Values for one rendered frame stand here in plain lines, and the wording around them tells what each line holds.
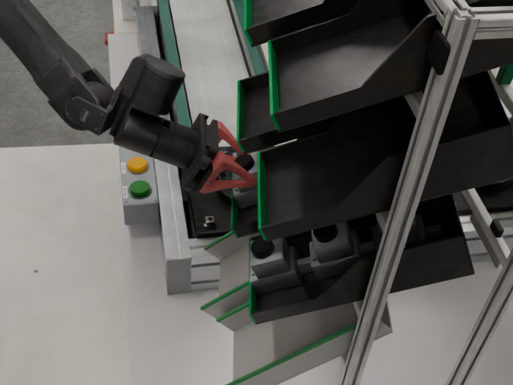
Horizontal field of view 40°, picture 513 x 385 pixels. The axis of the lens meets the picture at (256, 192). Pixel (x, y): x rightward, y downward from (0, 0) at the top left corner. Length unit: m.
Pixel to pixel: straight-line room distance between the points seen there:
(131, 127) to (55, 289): 0.53
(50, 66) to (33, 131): 2.14
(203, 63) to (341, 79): 1.13
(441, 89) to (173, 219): 0.82
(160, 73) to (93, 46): 2.68
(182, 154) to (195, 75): 0.83
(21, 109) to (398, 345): 2.26
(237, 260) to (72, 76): 0.44
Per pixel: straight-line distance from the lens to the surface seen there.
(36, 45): 0.98
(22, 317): 1.37
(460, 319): 1.42
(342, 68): 0.73
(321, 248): 0.88
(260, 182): 0.84
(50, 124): 3.13
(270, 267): 0.90
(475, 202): 0.96
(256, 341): 1.11
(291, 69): 0.76
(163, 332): 1.31
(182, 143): 0.96
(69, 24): 3.78
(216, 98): 1.71
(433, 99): 0.64
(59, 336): 1.33
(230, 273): 1.21
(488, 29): 0.63
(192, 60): 1.84
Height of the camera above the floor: 1.94
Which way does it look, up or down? 44 degrees down
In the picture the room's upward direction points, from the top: 6 degrees clockwise
